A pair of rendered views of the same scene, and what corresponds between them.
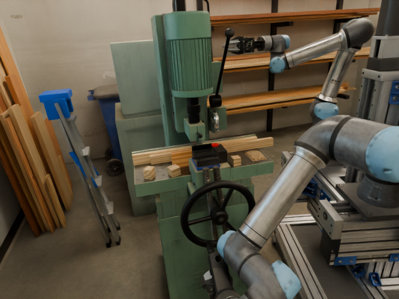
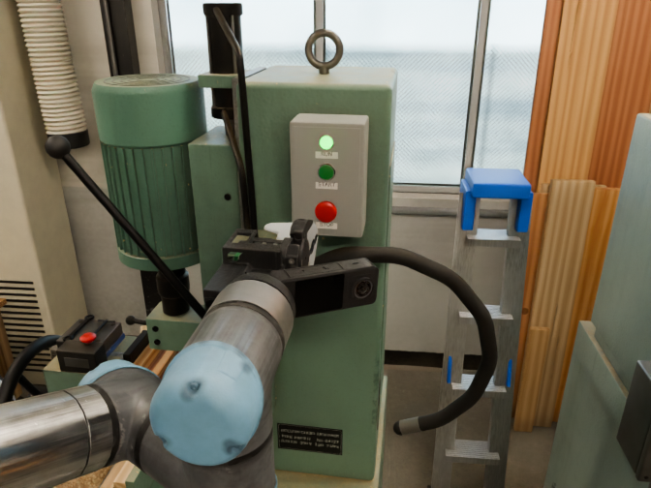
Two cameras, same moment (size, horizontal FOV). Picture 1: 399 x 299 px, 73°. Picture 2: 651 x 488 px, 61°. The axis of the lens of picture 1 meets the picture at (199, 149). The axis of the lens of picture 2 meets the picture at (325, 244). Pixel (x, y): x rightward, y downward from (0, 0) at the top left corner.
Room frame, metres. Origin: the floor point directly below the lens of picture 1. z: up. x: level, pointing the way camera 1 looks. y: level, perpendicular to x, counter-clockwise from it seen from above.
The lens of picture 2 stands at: (1.74, -0.76, 1.63)
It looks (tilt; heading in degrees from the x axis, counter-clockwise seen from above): 24 degrees down; 111
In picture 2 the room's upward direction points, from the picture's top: straight up
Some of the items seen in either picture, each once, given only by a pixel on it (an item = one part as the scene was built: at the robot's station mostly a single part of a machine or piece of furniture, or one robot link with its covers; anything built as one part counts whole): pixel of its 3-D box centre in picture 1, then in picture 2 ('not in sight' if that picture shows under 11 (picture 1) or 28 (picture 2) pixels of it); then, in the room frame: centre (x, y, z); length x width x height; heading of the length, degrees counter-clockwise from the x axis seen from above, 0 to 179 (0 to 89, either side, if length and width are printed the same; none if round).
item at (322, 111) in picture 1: (325, 117); not in sight; (1.35, -0.67, 0.98); 0.13 x 0.12 x 0.14; 164
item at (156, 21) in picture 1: (181, 90); (325, 280); (1.43, 0.08, 1.16); 0.22 x 0.22 x 0.72; 12
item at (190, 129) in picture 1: (194, 129); (188, 331); (1.16, 0.02, 1.03); 0.14 x 0.07 x 0.09; 12
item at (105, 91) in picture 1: (125, 127); not in sight; (2.98, 0.84, 0.48); 0.64 x 0.54 x 0.97; 107
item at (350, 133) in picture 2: not in sight; (329, 175); (1.48, -0.06, 1.40); 0.10 x 0.06 x 0.16; 12
